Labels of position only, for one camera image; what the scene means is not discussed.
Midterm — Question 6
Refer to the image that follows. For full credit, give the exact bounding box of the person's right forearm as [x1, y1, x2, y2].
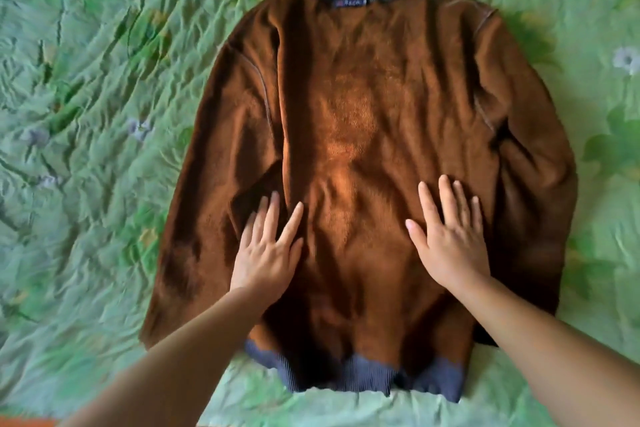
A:
[457, 274, 640, 427]

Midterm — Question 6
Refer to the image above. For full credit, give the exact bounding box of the person's left hand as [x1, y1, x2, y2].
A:
[229, 191, 305, 302]

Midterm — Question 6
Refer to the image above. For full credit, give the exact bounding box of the person's right hand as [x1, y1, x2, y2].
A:
[405, 175, 492, 292]

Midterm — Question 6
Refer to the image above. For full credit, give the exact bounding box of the green floral bedsheet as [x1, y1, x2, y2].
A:
[0, 0, 640, 427]

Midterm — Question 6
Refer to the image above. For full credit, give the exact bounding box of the person's left forearm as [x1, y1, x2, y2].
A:
[59, 289, 273, 427]

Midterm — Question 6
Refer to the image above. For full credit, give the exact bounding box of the wooden bed frame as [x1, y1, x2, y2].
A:
[0, 417, 59, 427]

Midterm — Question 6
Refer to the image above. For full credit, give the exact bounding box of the brown fleece garment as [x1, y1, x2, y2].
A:
[139, 0, 580, 404]

